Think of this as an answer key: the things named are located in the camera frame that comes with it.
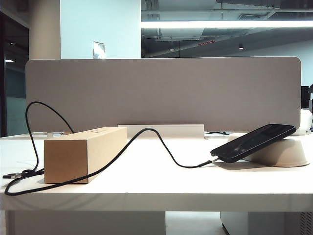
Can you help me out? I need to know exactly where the black USB charging cable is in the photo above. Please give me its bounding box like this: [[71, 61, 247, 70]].
[[2, 101, 221, 196]]

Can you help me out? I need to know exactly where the black smartphone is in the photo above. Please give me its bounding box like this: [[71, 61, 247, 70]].
[[210, 123, 297, 164]]

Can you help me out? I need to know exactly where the grey fabric desk divider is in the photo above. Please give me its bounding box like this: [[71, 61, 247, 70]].
[[24, 56, 302, 133]]

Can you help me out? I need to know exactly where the long brown cardboard box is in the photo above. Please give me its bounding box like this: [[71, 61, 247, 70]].
[[44, 126, 128, 184]]

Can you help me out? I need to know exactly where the long ceiling light strip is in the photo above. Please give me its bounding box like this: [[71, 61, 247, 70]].
[[140, 20, 313, 28]]

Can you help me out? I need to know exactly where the white desk leg panel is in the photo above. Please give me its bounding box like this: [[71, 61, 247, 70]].
[[4, 210, 166, 235]]

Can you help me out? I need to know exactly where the beige pulp tray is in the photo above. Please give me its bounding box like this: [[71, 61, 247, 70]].
[[226, 132, 311, 168]]

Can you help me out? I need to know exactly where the black monitor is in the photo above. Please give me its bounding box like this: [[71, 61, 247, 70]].
[[301, 85, 310, 109]]

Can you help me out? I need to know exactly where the white rounded appliance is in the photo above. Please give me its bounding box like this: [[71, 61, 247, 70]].
[[294, 109, 313, 136]]

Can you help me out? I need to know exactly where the white cabinet under desk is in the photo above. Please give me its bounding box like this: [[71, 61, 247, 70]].
[[220, 211, 313, 235]]

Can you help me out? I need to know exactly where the white cable tray flap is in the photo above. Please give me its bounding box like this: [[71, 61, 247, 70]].
[[117, 123, 205, 140]]

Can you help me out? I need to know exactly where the framed wall notice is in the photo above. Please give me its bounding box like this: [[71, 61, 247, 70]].
[[92, 41, 106, 59]]

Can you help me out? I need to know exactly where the aluminium divider base rail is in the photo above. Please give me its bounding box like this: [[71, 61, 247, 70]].
[[30, 131, 66, 137]]

